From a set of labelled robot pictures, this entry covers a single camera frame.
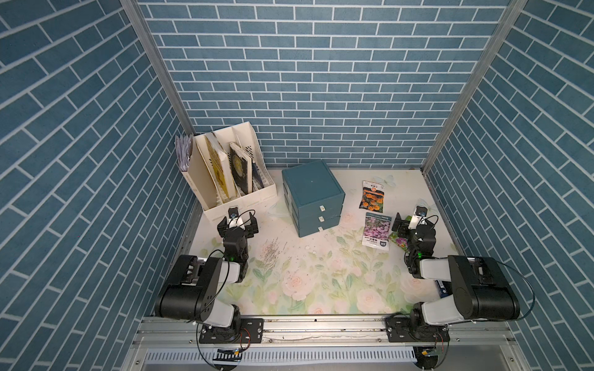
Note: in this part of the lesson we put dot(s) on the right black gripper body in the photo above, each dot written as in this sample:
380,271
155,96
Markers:
404,229

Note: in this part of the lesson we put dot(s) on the blue black pen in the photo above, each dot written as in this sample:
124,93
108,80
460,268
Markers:
444,288

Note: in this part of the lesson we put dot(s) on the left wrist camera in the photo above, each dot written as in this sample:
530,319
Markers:
235,218

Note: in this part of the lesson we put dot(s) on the pink flower seed bag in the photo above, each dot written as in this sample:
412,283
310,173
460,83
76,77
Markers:
377,229

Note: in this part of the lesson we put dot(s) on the yellow cover book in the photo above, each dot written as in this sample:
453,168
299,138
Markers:
221,167

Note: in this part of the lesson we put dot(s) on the cream file organizer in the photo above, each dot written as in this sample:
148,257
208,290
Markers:
201,178

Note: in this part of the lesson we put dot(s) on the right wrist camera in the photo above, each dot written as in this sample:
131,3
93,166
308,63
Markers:
418,216

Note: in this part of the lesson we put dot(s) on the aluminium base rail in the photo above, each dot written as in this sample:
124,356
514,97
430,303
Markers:
323,342

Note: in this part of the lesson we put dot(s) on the purple paper stack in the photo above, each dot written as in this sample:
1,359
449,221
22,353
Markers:
183,149

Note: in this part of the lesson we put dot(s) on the green zinnia seed bag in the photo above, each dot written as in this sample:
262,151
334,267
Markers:
399,241

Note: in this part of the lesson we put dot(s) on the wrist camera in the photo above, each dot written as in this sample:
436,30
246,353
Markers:
235,218
418,216

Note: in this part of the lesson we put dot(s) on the dark sunflower cover book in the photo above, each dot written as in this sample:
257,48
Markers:
241,168

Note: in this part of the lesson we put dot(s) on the orange flower seed bag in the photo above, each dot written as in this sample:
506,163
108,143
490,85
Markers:
373,197

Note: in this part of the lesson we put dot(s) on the teal plastic drawer cabinet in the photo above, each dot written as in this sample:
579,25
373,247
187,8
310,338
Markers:
313,196

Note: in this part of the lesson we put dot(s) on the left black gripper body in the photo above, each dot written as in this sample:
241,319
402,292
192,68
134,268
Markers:
247,233

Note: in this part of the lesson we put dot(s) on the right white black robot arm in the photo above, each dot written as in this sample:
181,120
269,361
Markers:
474,288

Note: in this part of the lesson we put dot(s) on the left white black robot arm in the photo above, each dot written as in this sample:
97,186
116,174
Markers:
191,290

